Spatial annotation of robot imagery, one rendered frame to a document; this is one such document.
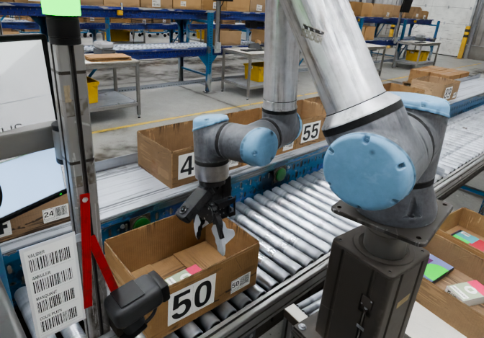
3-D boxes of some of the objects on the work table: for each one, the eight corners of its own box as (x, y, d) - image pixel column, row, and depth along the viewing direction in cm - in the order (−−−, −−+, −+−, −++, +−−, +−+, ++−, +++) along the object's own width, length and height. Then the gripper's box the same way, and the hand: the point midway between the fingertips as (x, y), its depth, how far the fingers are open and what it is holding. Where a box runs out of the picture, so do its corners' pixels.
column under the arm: (423, 349, 106) (457, 254, 93) (367, 401, 91) (399, 296, 78) (349, 292, 124) (369, 207, 111) (292, 328, 109) (308, 233, 97)
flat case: (492, 248, 153) (493, 246, 152) (468, 264, 142) (469, 260, 142) (459, 232, 163) (460, 228, 162) (435, 244, 153) (436, 241, 152)
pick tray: (481, 348, 107) (493, 322, 103) (372, 270, 136) (377, 247, 132) (522, 309, 123) (534, 285, 119) (415, 246, 151) (422, 225, 147)
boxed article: (490, 302, 124) (494, 294, 123) (459, 309, 120) (463, 300, 119) (472, 287, 130) (476, 279, 129) (443, 294, 126) (446, 285, 125)
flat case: (453, 270, 136) (454, 267, 135) (424, 290, 126) (426, 286, 125) (419, 250, 146) (420, 246, 145) (390, 267, 136) (390, 263, 135)
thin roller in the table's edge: (294, 308, 119) (295, 303, 118) (350, 275, 135) (351, 271, 134) (299, 312, 118) (299, 307, 117) (354, 279, 134) (356, 274, 133)
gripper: (247, 181, 97) (247, 251, 103) (208, 166, 109) (210, 228, 115) (221, 190, 91) (223, 263, 98) (183, 173, 103) (186, 238, 110)
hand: (208, 246), depth 104 cm, fingers open, 10 cm apart
